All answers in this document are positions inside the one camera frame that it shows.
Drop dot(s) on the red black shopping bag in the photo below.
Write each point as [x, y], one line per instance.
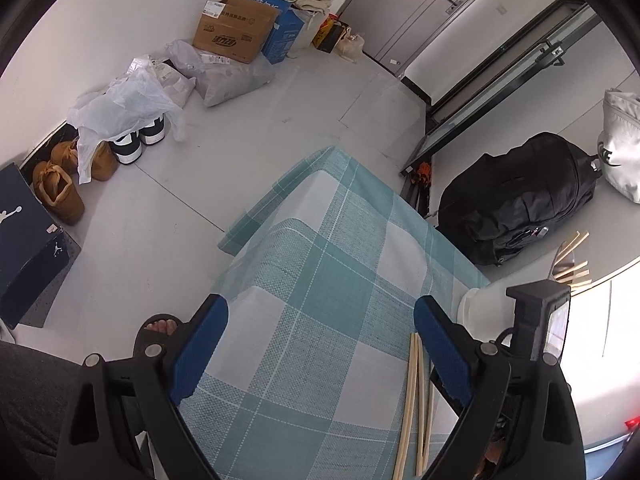
[330, 33]

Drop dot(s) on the black backpack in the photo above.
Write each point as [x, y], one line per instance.
[503, 204]

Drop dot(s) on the white shoulder bag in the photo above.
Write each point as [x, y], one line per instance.
[619, 142]

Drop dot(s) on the brown boots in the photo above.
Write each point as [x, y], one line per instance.
[53, 183]

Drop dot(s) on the chopstick in holder left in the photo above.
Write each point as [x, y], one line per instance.
[568, 247]

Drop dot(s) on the chopstick in holder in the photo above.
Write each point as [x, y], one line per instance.
[575, 275]
[568, 247]

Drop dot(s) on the navy Jordan shoe box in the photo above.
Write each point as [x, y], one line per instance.
[34, 253]

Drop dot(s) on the wooden chopstick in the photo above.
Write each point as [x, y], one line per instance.
[425, 408]
[407, 415]

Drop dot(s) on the black door frame rail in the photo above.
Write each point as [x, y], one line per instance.
[539, 44]

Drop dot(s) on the sandalled foot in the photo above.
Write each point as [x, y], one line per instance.
[155, 330]

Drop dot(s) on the beige tote bag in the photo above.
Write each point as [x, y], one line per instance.
[350, 46]

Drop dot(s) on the grey plastic parcel bag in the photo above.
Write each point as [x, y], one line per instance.
[219, 79]

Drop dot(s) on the grey entrance door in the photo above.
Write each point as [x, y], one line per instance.
[395, 32]

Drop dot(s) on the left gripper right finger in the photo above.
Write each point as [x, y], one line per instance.
[450, 349]

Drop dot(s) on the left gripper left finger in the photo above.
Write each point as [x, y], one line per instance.
[192, 345]

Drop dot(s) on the blue cardboard box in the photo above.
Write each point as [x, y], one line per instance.
[284, 32]

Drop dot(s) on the grey white utensil holder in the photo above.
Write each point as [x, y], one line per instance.
[486, 312]

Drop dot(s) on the white plastic bag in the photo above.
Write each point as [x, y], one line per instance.
[149, 89]

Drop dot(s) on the black white sneakers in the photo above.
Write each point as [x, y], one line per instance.
[129, 147]

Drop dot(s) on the brown cardboard box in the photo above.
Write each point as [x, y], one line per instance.
[236, 29]

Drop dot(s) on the chopstick in holder right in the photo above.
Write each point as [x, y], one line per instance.
[575, 275]

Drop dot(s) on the teal checked tablecloth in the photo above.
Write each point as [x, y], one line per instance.
[309, 378]

